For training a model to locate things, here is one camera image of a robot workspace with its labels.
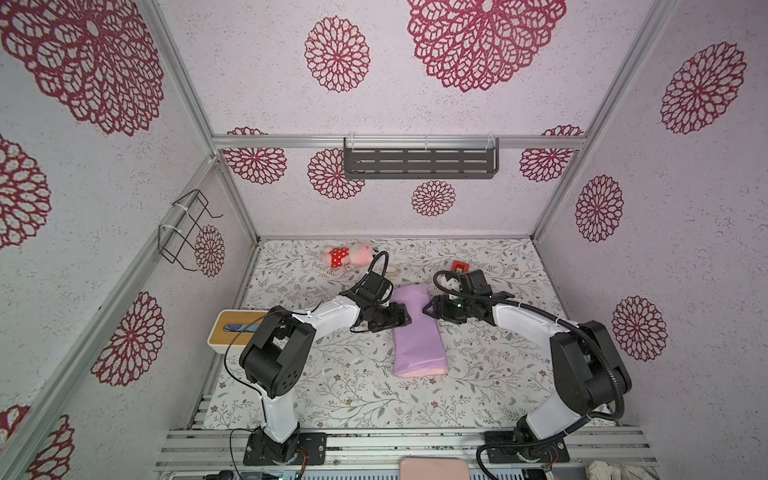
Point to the white tissue box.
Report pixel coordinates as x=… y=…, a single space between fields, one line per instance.
x=233 y=329

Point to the clear tape roll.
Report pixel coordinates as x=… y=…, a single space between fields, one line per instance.
x=393 y=272

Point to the grey wall shelf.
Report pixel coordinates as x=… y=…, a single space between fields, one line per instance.
x=421 y=163

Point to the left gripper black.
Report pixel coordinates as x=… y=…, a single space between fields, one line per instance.
x=398 y=316

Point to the white cloth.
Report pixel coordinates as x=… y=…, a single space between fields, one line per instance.
x=601 y=470

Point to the pink plush toy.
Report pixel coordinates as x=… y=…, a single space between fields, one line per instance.
x=354 y=255

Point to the black wire wall rack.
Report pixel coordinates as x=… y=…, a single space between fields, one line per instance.
x=174 y=238

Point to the pink wrapping paper sheet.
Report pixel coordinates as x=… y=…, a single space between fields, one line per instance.
x=419 y=350

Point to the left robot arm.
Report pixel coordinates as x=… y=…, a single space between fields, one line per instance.
x=274 y=358

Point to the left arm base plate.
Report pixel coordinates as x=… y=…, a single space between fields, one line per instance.
x=300 y=449

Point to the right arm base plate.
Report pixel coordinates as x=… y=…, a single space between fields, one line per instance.
x=504 y=447

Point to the red tape dispenser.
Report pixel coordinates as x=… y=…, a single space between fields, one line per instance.
x=460 y=267

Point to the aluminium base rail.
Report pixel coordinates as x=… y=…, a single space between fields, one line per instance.
x=209 y=450

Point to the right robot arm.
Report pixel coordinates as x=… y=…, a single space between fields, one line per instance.
x=590 y=379

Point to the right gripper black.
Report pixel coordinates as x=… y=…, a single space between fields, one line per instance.
x=440 y=308

